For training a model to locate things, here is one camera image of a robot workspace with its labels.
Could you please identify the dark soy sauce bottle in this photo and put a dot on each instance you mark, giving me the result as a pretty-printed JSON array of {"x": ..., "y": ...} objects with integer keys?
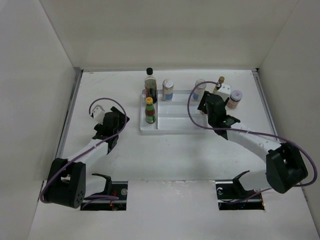
[{"x": 150, "y": 85}]

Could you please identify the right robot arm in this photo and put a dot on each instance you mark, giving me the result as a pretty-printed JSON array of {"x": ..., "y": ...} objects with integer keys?
[{"x": 285, "y": 167}]

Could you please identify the white divided organizer tray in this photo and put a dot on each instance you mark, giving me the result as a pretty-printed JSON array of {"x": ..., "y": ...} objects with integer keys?
[{"x": 172, "y": 117}]

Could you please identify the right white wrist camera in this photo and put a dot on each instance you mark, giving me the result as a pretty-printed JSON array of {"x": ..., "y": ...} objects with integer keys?
[{"x": 224, "y": 91}]

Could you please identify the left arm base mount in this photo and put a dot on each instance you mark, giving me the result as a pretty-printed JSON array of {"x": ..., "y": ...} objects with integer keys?
[{"x": 104, "y": 194}]

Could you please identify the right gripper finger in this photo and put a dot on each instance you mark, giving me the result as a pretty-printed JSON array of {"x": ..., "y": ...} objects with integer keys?
[
  {"x": 202, "y": 104},
  {"x": 226, "y": 102}
]

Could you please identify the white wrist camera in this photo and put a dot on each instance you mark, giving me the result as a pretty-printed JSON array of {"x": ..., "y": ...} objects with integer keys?
[
  {"x": 98, "y": 113},
  {"x": 224, "y": 91}
]

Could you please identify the small yellow oil bottle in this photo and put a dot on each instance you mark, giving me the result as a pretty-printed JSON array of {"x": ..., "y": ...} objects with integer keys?
[{"x": 218, "y": 85}]

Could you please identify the orange spice jar back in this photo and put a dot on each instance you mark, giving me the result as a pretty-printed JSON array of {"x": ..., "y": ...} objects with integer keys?
[{"x": 234, "y": 99}]

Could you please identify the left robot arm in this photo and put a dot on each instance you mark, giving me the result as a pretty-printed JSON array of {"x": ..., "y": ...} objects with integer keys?
[{"x": 71, "y": 180}]

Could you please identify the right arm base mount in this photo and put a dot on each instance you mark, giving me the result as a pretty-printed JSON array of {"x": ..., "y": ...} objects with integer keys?
[{"x": 231, "y": 196}]

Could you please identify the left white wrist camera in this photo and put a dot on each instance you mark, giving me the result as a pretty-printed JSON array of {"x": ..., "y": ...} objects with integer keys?
[{"x": 98, "y": 113}]

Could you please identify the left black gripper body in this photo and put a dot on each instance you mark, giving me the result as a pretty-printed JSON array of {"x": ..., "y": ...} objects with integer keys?
[{"x": 122, "y": 121}]

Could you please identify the white granule jar blue label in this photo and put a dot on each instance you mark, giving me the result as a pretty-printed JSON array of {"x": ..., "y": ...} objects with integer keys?
[{"x": 167, "y": 90}]

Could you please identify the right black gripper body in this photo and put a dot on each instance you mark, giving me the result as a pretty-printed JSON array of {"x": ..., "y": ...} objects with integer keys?
[{"x": 210, "y": 120}]

